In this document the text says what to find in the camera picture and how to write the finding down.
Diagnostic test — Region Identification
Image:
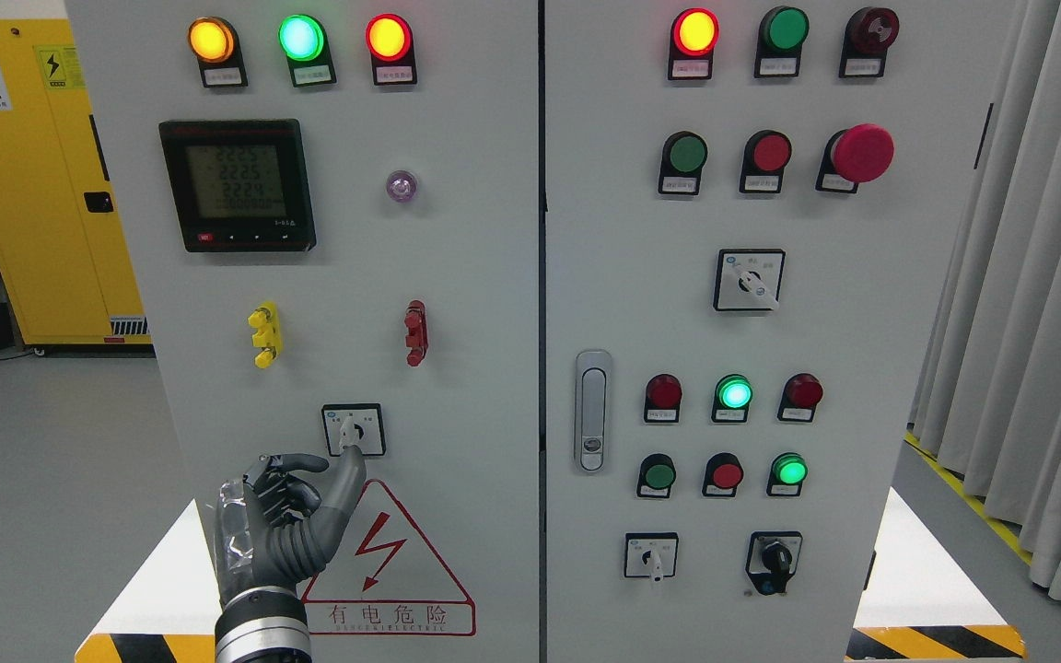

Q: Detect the dark red buzzer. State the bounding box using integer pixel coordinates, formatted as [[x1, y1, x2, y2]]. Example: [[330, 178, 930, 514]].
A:
[[838, 6, 900, 78]]

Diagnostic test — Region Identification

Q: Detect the yellow indicator light top left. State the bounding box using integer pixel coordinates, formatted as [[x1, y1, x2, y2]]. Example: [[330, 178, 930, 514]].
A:
[[188, 17, 248, 88]]

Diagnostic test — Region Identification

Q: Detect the grey robotic humanoid hand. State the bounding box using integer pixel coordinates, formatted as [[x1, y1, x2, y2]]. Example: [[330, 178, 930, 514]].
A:
[[212, 444, 367, 607]]

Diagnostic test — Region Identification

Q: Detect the red indicator light top left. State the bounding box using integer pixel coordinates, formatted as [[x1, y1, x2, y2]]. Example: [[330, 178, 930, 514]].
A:
[[365, 13, 418, 87]]

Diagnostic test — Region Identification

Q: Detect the red push button lower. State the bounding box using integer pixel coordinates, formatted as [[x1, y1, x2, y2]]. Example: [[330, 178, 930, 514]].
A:
[[702, 452, 744, 498]]

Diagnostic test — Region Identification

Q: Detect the small purple indicator lamp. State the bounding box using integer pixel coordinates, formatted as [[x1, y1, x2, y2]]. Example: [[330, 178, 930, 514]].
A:
[[386, 169, 418, 204]]

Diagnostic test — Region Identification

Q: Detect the red terminal connector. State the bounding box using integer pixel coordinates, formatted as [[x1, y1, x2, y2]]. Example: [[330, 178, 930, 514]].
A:
[[403, 299, 429, 366]]

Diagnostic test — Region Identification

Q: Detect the yellow safety storage cabinet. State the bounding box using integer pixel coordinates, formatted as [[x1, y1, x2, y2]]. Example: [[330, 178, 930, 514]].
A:
[[0, 18, 151, 348]]

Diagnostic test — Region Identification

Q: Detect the lit green push button lower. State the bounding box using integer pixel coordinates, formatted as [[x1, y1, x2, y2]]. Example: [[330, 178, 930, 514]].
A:
[[765, 450, 808, 498]]

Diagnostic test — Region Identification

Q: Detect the green indicator light unlit top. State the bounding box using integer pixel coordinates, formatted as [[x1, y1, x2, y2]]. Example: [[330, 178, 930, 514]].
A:
[[753, 6, 810, 78]]

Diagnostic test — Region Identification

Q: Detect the black digital power meter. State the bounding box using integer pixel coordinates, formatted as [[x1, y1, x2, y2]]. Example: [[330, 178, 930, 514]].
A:
[[158, 119, 317, 252]]

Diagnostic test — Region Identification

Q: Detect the silver cabinet door handle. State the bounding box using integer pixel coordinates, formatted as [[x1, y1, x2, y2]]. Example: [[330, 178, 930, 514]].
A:
[[574, 349, 613, 473]]

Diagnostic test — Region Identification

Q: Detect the red emergency stop mushroom button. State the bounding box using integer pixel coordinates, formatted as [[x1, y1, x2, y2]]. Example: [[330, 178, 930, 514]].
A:
[[814, 124, 895, 194]]

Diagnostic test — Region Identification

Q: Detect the black key selector switch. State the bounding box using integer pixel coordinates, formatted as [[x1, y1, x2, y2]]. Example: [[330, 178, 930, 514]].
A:
[[745, 531, 803, 596]]

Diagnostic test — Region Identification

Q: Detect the grey curtain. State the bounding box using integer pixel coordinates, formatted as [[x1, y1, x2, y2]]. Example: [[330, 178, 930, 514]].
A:
[[914, 1, 1061, 600]]

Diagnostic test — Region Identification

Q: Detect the green push button upper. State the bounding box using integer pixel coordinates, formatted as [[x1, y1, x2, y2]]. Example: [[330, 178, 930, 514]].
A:
[[657, 130, 708, 196]]

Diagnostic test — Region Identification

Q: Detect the yellow terminal connector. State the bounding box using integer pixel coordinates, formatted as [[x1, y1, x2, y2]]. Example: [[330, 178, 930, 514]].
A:
[[247, 299, 283, 369]]

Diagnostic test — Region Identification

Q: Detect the red indicator light right door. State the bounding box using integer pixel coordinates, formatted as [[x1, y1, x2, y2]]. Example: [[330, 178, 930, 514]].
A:
[[667, 7, 719, 81]]

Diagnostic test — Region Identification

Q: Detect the red push button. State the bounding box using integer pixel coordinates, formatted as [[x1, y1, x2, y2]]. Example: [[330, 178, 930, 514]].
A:
[[738, 130, 792, 194], [702, 452, 744, 498]]

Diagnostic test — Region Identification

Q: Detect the white rotary selector switch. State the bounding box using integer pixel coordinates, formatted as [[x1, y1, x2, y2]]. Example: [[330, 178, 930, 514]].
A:
[[321, 403, 387, 458], [624, 531, 681, 583], [712, 249, 785, 313]]

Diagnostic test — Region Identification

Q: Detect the dark red indicator light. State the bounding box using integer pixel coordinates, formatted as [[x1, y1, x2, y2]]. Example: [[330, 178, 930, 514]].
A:
[[643, 374, 682, 424], [777, 373, 824, 424]]

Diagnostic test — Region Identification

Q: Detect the dark red indicator light right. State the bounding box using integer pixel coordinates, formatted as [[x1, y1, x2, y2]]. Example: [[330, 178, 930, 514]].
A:
[[777, 373, 824, 424]]

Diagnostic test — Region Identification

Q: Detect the red electrical hazard warning sticker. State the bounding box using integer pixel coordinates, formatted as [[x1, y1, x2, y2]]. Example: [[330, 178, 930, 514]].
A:
[[300, 479, 476, 636]]

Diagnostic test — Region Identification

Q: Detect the dark red indicator light left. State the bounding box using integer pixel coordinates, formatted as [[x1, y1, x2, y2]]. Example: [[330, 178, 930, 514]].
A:
[[643, 374, 682, 424]]

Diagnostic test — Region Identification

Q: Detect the green indicator light top left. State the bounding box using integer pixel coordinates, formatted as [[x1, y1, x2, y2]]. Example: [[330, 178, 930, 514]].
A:
[[277, 14, 337, 87]]

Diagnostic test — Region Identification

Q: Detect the grey electrical control cabinet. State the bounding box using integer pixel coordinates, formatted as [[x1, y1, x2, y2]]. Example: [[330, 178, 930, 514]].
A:
[[66, 1, 1024, 662]]

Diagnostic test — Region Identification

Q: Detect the red push button upper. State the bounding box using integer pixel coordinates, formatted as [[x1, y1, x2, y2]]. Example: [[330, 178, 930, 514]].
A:
[[738, 130, 792, 194]]

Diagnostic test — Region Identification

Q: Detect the lit green indicator light middle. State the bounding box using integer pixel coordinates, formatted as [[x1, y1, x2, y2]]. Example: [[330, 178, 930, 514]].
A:
[[710, 373, 753, 424]]

